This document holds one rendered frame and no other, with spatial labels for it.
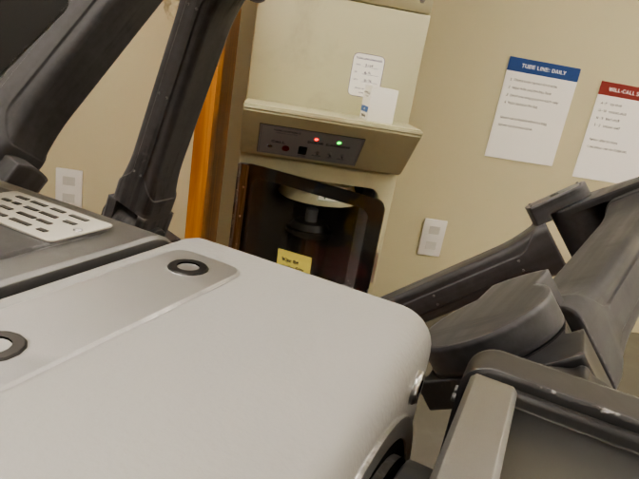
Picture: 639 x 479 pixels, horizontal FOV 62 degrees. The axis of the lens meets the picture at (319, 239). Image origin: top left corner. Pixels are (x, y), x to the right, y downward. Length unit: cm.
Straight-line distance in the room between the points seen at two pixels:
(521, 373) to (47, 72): 46
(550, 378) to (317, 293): 8
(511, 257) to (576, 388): 48
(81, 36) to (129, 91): 100
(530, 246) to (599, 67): 114
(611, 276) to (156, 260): 33
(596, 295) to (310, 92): 78
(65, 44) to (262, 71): 57
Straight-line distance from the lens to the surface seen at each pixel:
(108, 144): 157
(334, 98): 107
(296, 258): 103
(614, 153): 181
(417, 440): 112
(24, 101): 54
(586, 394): 19
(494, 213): 169
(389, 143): 100
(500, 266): 66
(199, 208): 101
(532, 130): 167
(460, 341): 28
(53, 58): 54
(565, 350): 28
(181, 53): 67
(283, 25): 106
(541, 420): 18
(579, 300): 36
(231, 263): 17
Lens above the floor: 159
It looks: 18 degrees down
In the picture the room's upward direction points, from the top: 10 degrees clockwise
